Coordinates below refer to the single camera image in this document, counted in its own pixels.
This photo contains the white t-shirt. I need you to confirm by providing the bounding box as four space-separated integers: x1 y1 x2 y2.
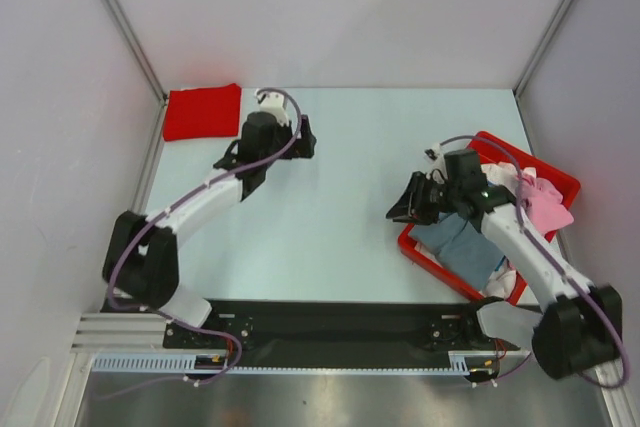
482 162 518 299

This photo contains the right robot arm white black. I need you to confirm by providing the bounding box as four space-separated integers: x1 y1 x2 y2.
386 149 630 385

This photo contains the right aluminium corner post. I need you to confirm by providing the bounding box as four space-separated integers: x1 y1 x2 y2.
513 0 576 100

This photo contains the grey-blue t-shirt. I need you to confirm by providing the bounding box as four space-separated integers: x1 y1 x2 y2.
411 213 504 291

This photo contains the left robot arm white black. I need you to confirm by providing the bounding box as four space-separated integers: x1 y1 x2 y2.
102 111 316 347

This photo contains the red t-shirt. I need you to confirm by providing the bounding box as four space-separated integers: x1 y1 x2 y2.
163 83 242 142

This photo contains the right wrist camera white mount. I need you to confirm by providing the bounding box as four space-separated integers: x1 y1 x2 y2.
425 143 447 178

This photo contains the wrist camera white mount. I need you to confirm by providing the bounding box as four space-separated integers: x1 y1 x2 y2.
425 143 447 178
254 89 291 126

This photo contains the right grey cable duct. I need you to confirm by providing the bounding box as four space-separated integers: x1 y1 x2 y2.
448 351 500 377

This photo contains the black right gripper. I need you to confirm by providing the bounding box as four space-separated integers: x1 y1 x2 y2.
386 171 462 226

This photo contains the aluminium corner post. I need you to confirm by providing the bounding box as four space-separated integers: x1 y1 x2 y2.
513 0 576 100
100 0 167 103

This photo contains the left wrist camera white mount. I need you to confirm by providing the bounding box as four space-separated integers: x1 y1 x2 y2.
254 89 291 126

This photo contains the grey cable duct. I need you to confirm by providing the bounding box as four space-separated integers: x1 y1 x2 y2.
92 353 229 375
448 351 500 377

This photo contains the aluminium front rail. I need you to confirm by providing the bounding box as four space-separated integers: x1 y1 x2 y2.
71 313 166 353

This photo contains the left aluminium corner post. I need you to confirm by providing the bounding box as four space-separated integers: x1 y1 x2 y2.
100 0 167 103

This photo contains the pink t-shirt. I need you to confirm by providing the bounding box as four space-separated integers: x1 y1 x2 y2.
521 167 574 235

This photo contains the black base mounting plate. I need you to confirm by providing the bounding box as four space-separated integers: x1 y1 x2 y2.
162 301 517 371

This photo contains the left grey cable duct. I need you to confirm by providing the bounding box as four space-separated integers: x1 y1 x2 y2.
92 353 229 375

